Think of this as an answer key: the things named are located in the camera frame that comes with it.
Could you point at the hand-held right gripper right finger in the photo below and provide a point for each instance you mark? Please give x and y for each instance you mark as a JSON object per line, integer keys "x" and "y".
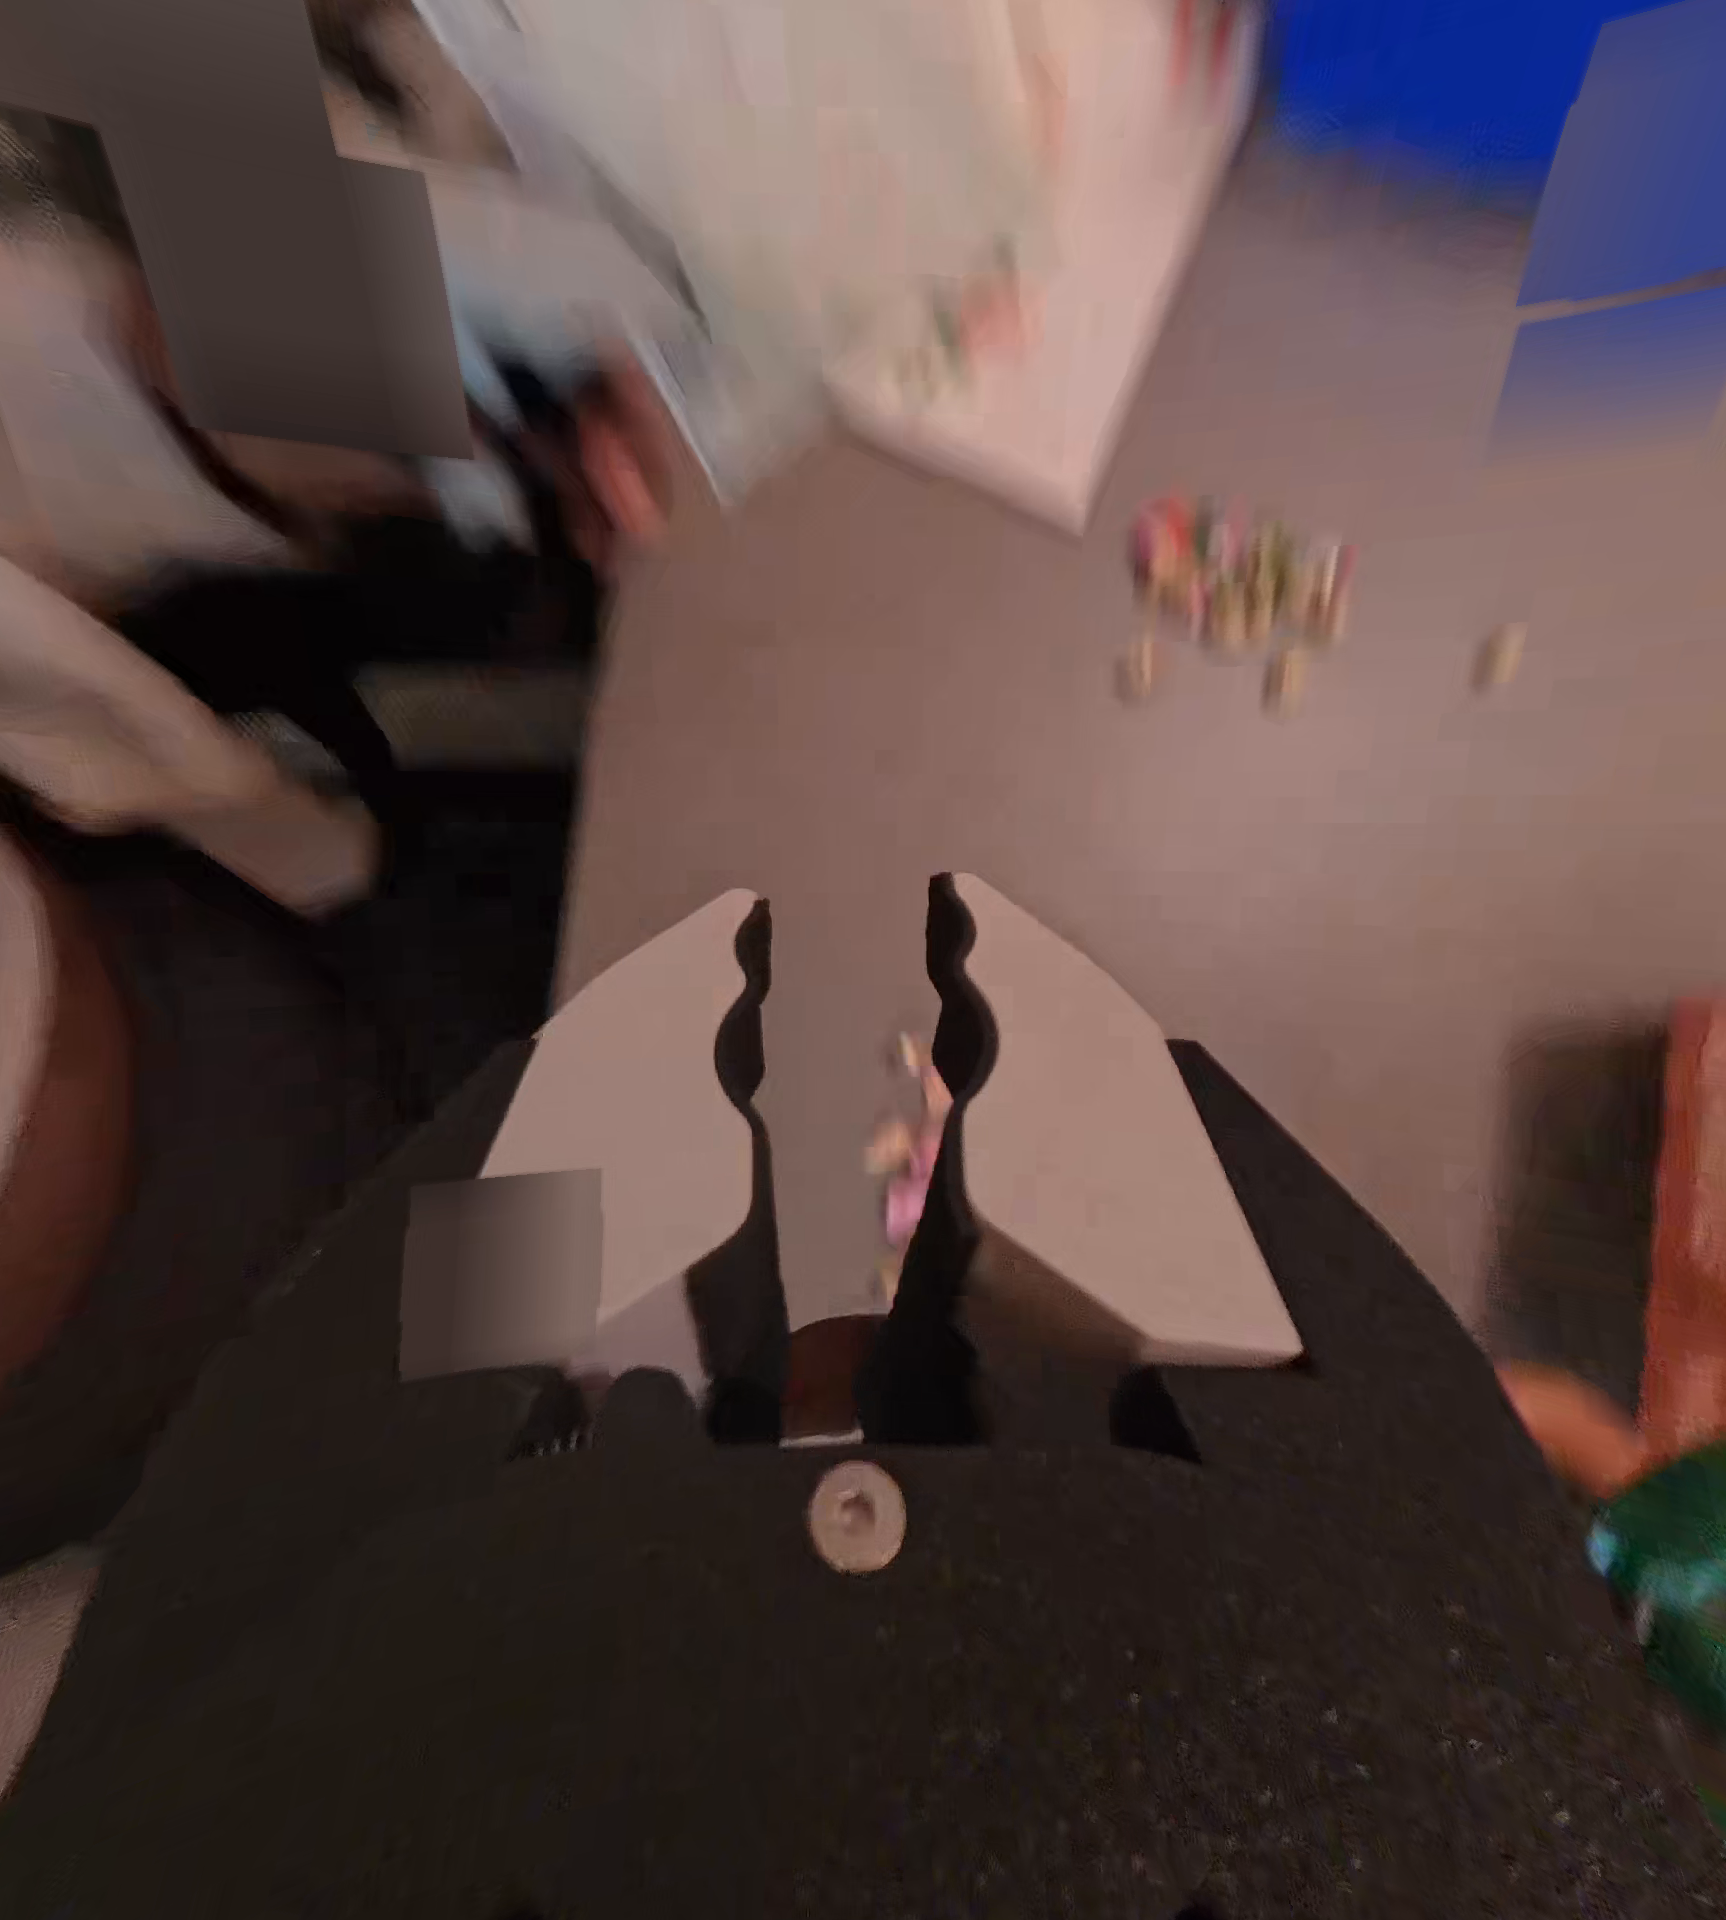
{"x": 1103, "y": 1170}

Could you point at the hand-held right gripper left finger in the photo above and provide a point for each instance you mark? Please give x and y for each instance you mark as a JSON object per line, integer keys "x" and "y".
{"x": 623, "y": 1110}

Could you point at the grey desk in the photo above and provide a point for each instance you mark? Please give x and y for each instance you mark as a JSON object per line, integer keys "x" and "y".
{"x": 878, "y": 720}

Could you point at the person's left hand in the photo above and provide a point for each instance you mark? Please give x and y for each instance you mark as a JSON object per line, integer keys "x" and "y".
{"x": 620, "y": 464}

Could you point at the pile of small coloured bricks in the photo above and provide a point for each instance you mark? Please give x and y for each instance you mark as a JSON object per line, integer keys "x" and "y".
{"x": 911, "y": 1155}
{"x": 1239, "y": 585}

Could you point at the printed magazine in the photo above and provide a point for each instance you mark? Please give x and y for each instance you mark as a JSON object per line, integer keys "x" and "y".
{"x": 608, "y": 300}

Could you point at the black orchid print box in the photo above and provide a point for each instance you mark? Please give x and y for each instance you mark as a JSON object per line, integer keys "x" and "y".
{"x": 1629, "y": 1200}

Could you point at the small tan brick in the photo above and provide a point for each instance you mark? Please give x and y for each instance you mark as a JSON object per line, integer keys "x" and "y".
{"x": 1500, "y": 655}

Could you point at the white orchid instruction booklet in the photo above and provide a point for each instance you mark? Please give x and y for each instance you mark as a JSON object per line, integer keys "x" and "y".
{"x": 1012, "y": 224}

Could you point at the blue plastic bin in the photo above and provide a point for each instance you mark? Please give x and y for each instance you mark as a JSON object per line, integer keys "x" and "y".
{"x": 1403, "y": 75}

